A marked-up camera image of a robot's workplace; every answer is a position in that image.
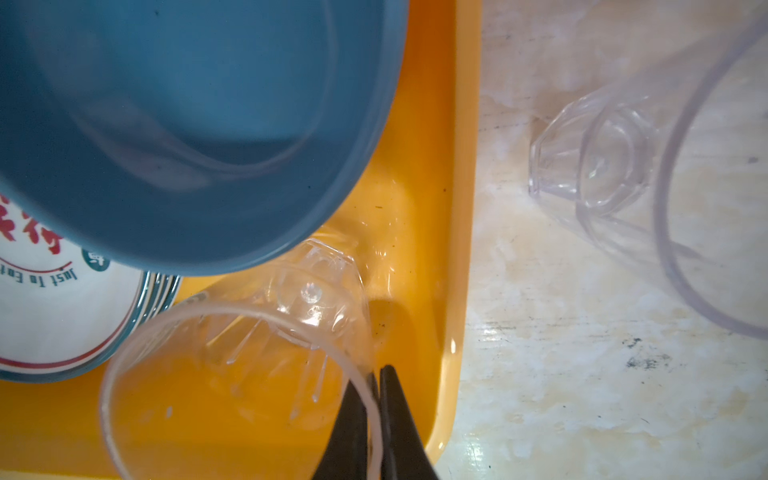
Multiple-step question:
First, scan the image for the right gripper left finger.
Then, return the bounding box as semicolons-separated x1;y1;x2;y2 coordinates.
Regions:
312;381;370;480

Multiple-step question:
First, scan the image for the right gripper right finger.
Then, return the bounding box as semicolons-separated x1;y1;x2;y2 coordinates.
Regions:
379;365;438;480

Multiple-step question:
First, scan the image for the clear cup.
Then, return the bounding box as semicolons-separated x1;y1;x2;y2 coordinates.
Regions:
529;7;767;339
100;239;383;479

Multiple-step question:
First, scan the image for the blue bowl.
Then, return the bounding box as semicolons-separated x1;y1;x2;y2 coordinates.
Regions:
1;1;409;276

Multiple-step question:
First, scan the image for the yellow plastic bin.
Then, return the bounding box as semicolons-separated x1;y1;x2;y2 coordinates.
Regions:
1;1;482;478

